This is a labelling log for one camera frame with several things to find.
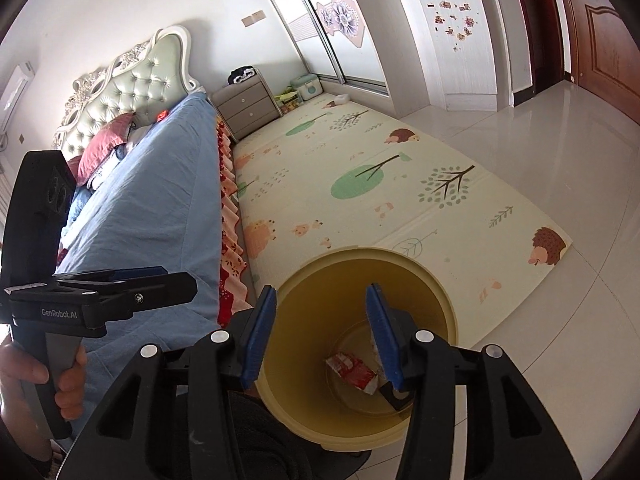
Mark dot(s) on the floral bed skirt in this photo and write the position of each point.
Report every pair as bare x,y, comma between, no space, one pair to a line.
227,240

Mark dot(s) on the white air conditioner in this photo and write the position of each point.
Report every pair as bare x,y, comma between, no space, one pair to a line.
16,95

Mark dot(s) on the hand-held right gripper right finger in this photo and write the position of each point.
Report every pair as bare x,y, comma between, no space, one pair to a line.
381,340

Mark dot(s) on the white cabinet with stickers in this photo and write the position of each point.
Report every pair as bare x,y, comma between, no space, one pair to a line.
445,40

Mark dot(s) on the grey nightstand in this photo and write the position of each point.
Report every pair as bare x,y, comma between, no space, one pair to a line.
247,107

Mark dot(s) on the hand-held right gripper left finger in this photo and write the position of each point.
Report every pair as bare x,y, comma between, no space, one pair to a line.
261,340

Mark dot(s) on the yellow green toy pile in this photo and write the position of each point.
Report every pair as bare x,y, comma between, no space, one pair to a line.
287,100

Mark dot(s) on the small white box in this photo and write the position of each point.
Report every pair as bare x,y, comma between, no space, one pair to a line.
342,99

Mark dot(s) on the beige wall switch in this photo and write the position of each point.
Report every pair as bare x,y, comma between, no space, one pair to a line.
253,18

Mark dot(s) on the person's left hand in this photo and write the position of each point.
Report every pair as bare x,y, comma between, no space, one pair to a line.
15,375

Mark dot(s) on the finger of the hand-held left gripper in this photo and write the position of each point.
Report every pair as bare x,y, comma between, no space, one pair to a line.
150,295
142,273

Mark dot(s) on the bed with blue sheet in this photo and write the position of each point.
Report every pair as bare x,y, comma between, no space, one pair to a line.
160,200

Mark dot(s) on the small orange red object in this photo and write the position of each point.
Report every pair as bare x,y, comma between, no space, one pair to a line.
161,117

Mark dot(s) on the pink pillow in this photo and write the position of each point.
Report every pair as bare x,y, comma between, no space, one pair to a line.
107,147
72,169

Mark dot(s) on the tufted green headboard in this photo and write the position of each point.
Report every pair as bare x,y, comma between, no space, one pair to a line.
130,85

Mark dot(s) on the mint storage box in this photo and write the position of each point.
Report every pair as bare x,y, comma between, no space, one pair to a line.
306,87

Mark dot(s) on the brown wooden door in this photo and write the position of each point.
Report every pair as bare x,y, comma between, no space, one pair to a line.
595,35

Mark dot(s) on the printed foam play mat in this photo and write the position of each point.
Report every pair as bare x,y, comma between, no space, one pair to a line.
400,195

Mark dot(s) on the sliding door wardrobe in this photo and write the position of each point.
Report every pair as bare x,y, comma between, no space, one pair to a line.
325,20

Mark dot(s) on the yellow plastic bin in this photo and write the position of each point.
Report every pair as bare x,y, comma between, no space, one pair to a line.
315,300

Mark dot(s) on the crumpled red white wrapper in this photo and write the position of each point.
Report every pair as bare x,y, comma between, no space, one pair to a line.
352,372

